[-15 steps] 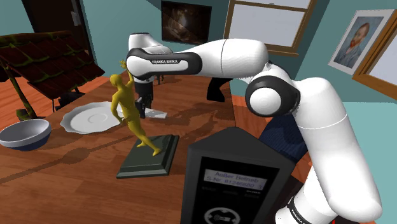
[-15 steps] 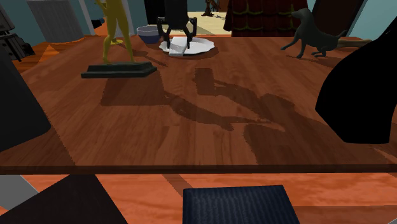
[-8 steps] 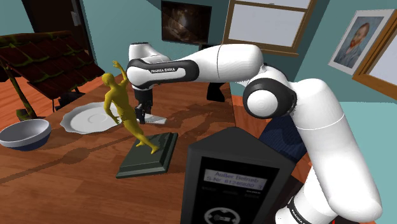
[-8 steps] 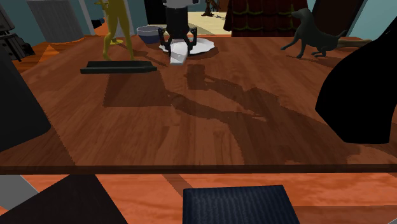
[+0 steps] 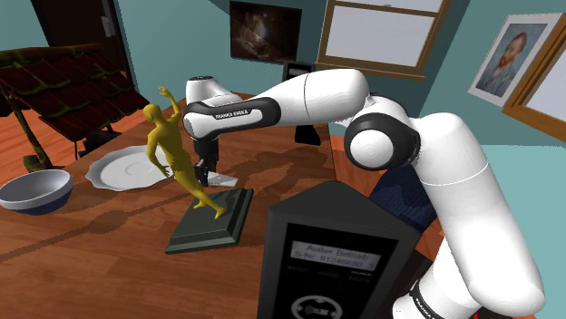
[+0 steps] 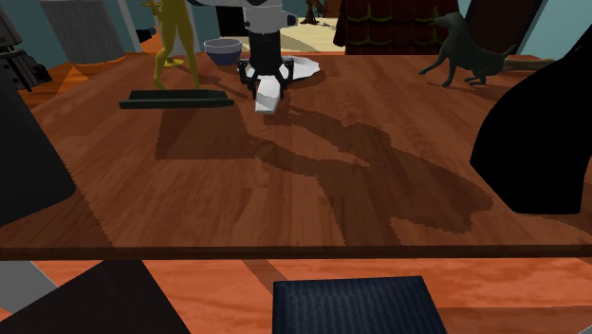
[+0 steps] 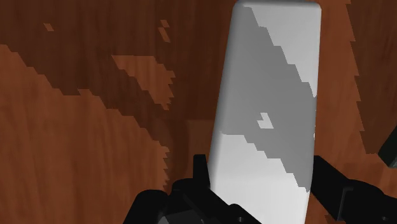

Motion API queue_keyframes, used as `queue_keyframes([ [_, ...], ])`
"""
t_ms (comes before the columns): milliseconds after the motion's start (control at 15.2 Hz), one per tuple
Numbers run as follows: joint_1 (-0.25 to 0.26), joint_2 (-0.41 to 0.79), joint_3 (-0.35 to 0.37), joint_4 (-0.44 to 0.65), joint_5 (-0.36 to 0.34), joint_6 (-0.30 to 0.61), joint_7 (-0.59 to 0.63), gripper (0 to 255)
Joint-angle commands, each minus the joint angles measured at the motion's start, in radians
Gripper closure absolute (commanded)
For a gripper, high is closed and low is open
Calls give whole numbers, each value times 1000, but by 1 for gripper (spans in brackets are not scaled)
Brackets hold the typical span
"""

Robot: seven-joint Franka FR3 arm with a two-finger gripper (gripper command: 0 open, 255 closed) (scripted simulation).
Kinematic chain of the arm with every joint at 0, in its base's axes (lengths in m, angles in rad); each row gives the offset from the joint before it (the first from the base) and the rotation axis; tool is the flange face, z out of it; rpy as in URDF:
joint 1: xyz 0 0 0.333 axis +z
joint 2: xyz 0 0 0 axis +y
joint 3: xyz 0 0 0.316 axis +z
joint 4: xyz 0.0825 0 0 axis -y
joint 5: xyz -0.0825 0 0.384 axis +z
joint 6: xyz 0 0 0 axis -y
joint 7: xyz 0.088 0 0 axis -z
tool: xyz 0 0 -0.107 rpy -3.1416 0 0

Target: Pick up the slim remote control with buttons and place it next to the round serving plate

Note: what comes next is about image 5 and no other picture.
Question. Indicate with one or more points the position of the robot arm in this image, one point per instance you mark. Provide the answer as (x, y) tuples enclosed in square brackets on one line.
[(455, 176)]

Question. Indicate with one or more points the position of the brown framed window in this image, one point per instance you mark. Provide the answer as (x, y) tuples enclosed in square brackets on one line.
[(380, 37), (548, 92)]

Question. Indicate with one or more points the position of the dark wall picture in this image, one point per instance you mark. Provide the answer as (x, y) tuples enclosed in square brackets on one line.
[(265, 31)]

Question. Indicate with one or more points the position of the black upright device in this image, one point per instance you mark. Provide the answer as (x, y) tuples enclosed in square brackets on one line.
[(307, 134)]

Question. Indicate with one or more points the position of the portrait wall picture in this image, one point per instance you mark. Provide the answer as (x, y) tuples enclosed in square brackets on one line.
[(508, 57)]

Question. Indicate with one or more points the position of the dark red tiled roof model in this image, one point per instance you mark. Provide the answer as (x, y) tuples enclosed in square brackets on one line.
[(75, 84)]

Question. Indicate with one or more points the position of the grey and blue bowl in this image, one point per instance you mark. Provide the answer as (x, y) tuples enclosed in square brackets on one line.
[(35, 187)]

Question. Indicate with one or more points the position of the flat white object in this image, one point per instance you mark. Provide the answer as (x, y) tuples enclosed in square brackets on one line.
[(223, 179)]

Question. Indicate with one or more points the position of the dark door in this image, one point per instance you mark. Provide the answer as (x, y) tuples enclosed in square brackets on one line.
[(75, 22)]

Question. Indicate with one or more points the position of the white plate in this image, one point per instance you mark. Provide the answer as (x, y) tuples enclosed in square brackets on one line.
[(128, 170)]

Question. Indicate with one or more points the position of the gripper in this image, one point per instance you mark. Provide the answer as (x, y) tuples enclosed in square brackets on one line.
[(208, 152)]

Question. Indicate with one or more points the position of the yellow human figure on dark base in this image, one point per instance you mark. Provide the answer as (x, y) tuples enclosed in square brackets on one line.
[(170, 141)]

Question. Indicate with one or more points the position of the black box with display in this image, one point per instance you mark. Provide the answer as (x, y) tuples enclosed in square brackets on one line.
[(327, 212)]

